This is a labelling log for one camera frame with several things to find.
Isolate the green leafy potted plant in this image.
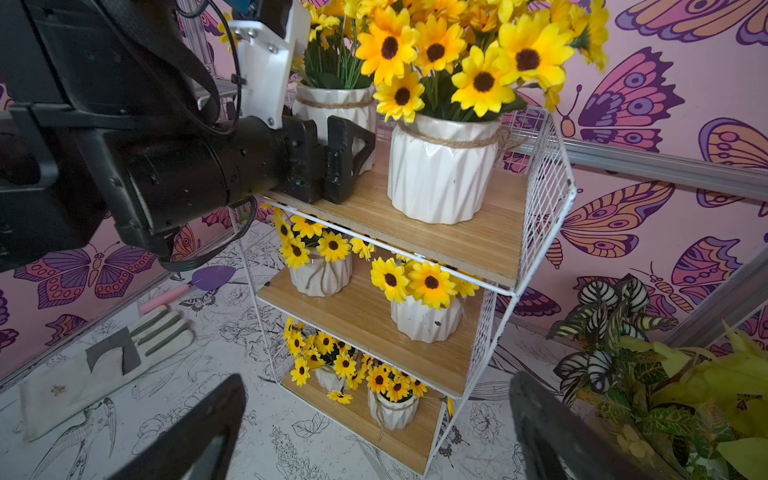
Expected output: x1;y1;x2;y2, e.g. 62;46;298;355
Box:
548;275;767;479

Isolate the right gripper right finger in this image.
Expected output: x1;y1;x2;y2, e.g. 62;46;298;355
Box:
509;372;652;479

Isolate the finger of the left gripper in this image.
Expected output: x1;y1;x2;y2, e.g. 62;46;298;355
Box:
324;116;376;204

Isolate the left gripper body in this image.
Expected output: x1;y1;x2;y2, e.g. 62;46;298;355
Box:
73;117;325;258

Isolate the purple pink garden trowel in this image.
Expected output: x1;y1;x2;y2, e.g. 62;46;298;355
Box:
139;265;236;315

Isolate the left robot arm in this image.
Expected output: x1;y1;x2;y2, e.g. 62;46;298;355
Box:
1;1;376;272

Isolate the white green gardening glove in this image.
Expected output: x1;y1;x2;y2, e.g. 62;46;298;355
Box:
19;306;195;442

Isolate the white wire wooden shelf unit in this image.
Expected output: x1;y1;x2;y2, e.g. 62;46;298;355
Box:
252;108;576;475

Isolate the sunflower pot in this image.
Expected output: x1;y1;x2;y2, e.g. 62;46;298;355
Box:
361;354;428;431
347;1;610;224
283;317;362;405
292;1;377;146
273;207;375;297
371;257;479;344

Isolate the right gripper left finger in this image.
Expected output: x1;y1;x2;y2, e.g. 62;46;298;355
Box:
112;374;247;479

